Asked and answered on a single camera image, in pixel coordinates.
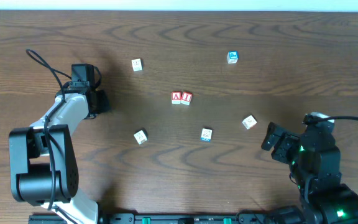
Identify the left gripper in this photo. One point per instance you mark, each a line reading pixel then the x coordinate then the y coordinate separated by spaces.
pixel 101 101

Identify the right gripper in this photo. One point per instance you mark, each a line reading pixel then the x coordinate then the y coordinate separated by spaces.
pixel 283 144

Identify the red letter A block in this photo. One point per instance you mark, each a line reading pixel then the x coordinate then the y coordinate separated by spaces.
pixel 176 97

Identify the red letter I block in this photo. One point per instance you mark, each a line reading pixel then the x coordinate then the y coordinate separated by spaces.
pixel 186 98

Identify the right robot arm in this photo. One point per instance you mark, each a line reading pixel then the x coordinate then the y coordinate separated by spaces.
pixel 337 204

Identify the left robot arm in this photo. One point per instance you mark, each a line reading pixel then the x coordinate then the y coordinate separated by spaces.
pixel 43 167

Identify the white block right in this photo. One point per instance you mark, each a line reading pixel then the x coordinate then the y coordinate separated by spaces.
pixel 249 122

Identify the white block green B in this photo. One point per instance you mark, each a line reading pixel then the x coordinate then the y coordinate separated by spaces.
pixel 140 136

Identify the white block upper left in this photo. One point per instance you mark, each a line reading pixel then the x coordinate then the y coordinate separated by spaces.
pixel 137 64

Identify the white block blue bottom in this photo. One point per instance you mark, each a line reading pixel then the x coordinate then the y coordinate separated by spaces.
pixel 206 134

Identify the blue picture block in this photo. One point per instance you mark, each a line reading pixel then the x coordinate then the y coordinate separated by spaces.
pixel 232 57

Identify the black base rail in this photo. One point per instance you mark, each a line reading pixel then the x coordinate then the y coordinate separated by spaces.
pixel 243 218

